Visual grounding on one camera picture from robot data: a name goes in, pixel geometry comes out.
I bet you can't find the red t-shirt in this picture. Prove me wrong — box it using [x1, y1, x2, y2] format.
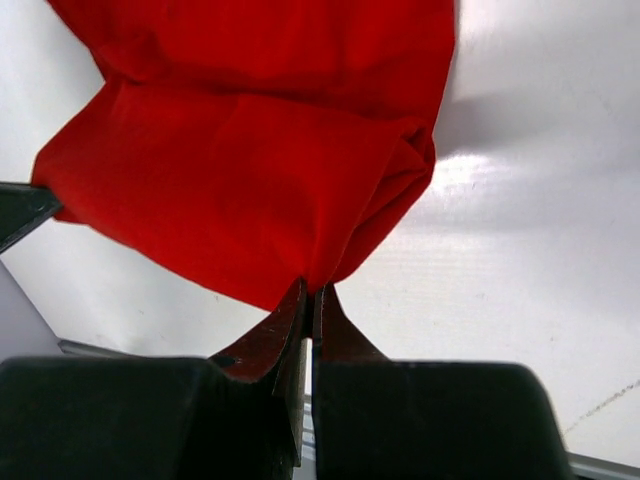
[32, 1, 455, 310]

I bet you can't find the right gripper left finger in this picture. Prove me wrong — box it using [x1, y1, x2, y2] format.
[210, 279, 308, 468]

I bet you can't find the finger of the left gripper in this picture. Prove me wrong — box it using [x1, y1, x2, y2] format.
[0, 182, 63, 253]

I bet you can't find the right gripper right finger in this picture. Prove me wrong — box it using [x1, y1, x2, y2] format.
[312, 284, 389, 363]

